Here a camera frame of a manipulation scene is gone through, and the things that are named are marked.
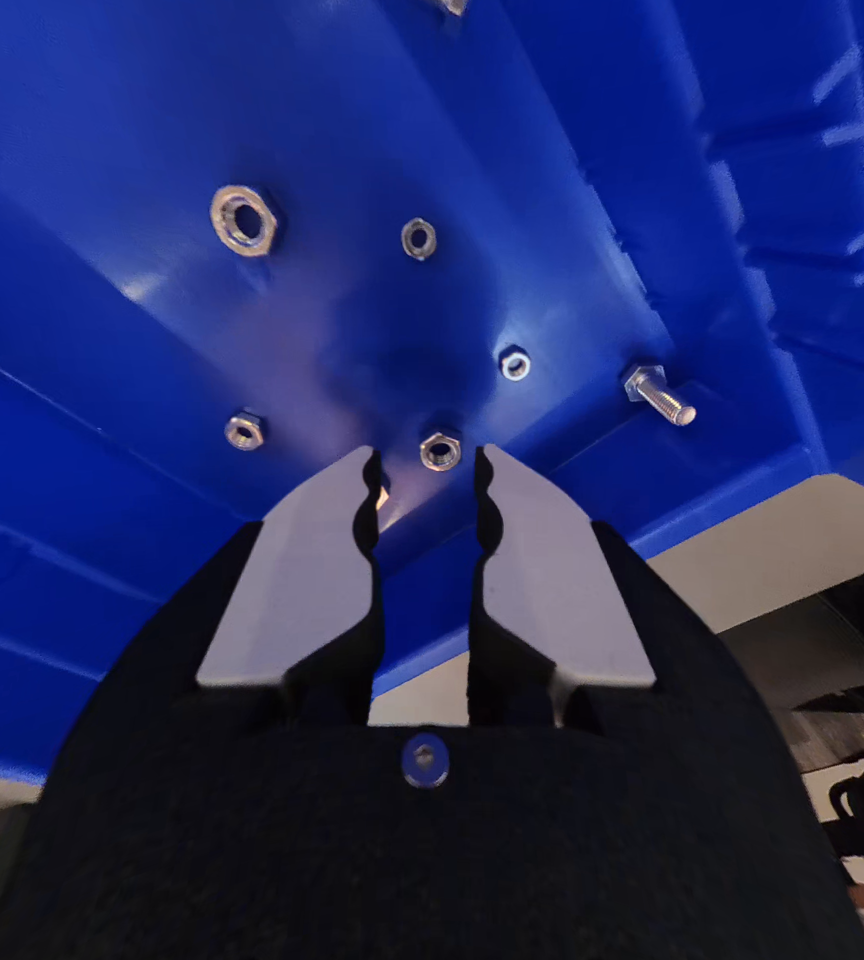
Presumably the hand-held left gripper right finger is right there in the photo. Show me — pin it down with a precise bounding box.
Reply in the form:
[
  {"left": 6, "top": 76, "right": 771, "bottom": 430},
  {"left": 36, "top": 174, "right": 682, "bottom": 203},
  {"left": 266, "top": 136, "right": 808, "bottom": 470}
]
[{"left": 468, "top": 444, "right": 658, "bottom": 727}]

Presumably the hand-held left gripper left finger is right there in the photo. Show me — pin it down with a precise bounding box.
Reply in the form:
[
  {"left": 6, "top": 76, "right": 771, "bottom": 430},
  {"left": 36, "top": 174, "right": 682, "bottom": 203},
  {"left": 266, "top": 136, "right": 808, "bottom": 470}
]
[{"left": 195, "top": 446, "right": 387, "bottom": 727}]

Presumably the small steel bolt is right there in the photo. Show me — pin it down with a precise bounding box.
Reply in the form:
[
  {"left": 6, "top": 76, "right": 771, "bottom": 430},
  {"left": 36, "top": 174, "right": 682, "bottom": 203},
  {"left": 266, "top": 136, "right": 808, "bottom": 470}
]
[{"left": 621, "top": 363, "right": 698, "bottom": 429}]

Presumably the small silver nut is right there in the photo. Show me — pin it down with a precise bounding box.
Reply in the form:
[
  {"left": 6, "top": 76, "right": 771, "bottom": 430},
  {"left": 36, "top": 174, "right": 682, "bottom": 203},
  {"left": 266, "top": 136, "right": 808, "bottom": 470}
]
[{"left": 209, "top": 183, "right": 281, "bottom": 258}]

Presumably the blue plastic bin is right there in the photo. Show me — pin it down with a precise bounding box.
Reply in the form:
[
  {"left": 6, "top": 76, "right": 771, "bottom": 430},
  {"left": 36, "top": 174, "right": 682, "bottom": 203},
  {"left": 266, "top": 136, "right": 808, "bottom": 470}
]
[{"left": 0, "top": 0, "right": 864, "bottom": 789}]

